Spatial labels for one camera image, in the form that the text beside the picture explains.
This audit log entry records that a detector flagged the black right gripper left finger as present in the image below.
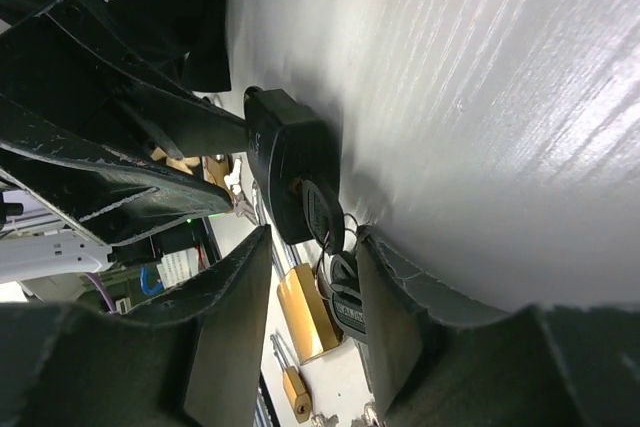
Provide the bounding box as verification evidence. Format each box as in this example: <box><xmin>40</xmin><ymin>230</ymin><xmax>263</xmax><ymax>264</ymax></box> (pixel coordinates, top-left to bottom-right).
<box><xmin>1</xmin><ymin>226</ymin><xmax>272</xmax><ymax>426</ymax></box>

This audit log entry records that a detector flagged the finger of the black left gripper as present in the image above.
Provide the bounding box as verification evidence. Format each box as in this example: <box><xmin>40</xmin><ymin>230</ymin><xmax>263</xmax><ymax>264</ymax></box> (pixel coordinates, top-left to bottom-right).
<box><xmin>1</xmin><ymin>0</ymin><xmax>248</xmax><ymax>157</ymax></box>
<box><xmin>1</xmin><ymin>98</ymin><xmax>232</xmax><ymax>246</ymax></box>

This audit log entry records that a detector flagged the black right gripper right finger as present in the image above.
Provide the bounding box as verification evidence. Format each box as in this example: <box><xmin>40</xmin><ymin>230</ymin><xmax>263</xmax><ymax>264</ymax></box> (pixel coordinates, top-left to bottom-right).
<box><xmin>356</xmin><ymin>226</ymin><xmax>639</xmax><ymax>426</ymax></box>

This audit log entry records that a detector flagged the large brass padlock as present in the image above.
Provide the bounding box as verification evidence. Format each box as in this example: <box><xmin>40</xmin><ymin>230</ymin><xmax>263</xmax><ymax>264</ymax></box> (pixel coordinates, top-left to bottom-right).
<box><xmin>201</xmin><ymin>154</ymin><xmax>233</xmax><ymax>189</ymax></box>

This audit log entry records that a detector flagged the small brass padlock long shackle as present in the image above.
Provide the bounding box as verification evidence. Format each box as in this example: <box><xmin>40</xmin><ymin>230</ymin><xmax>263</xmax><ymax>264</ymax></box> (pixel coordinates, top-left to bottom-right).
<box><xmin>270</xmin><ymin>332</ymin><xmax>312</xmax><ymax>424</ymax></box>

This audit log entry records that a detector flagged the medium brass padlock long shackle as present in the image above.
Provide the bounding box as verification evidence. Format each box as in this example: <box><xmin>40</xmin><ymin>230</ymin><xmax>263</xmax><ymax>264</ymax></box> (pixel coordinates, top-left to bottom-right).
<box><xmin>276</xmin><ymin>263</ymin><xmax>343</xmax><ymax>364</ymax></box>

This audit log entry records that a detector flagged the black padlock with keys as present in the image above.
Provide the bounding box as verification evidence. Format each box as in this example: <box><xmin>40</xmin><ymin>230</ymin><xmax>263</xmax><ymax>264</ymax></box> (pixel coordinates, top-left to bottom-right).
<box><xmin>243</xmin><ymin>86</ymin><xmax>341</xmax><ymax>245</ymax></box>

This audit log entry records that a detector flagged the black padlock key bunch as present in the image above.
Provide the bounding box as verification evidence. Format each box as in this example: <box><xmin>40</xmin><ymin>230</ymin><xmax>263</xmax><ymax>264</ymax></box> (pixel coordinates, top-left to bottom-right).
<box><xmin>302</xmin><ymin>178</ymin><xmax>367</xmax><ymax>344</ymax></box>

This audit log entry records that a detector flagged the small padlock key bunch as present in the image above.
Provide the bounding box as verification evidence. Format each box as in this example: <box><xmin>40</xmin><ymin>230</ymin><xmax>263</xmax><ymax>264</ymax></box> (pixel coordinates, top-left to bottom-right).
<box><xmin>310</xmin><ymin>401</ymin><xmax>385</xmax><ymax>427</ymax></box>

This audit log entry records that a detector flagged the large padlock key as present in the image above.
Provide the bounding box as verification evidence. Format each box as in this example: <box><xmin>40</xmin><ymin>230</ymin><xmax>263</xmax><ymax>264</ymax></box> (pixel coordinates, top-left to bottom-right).
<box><xmin>224</xmin><ymin>158</ymin><xmax>258</xmax><ymax>225</ymax></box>

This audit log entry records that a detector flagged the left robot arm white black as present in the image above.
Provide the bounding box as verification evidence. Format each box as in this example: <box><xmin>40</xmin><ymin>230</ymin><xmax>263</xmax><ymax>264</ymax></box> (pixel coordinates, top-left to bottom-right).
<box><xmin>1</xmin><ymin>0</ymin><xmax>247</xmax><ymax>281</ymax></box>

